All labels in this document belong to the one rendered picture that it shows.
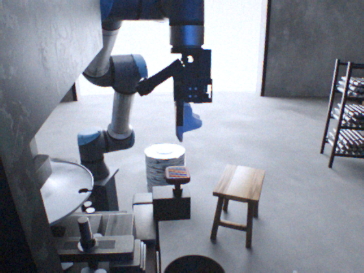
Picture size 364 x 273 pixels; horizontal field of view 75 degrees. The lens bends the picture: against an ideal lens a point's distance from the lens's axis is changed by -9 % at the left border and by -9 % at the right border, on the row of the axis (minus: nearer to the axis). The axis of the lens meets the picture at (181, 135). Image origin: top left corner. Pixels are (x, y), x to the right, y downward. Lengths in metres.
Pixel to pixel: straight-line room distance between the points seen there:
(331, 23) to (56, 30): 5.96
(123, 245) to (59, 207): 0.15
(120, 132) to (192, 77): 0.68
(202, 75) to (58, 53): 0.36
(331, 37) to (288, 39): 0.97
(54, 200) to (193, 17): 0.45
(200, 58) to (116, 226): 0.39
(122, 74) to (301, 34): 5.05
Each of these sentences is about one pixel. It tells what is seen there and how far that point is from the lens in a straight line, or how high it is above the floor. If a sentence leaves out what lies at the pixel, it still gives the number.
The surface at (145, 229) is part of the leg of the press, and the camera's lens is 0.65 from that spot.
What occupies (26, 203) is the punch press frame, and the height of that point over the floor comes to 0.97.
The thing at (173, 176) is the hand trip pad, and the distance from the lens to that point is 0.62.
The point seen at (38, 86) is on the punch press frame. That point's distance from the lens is 0.21.
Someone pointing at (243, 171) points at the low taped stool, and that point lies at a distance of 1.58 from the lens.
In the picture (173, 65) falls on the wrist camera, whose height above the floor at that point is 1.02.
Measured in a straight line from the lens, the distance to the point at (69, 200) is 0.54.
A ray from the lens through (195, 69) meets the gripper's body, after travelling 0.56.
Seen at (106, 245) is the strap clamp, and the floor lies 0.76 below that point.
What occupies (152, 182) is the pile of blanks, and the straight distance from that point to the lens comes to 1.86.
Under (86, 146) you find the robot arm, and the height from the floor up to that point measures 0.62.
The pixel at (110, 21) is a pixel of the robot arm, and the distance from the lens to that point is 0.61.
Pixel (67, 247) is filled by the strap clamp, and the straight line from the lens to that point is 0.48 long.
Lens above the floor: 1.07
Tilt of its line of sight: 21 degrees down
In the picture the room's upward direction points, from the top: straight up
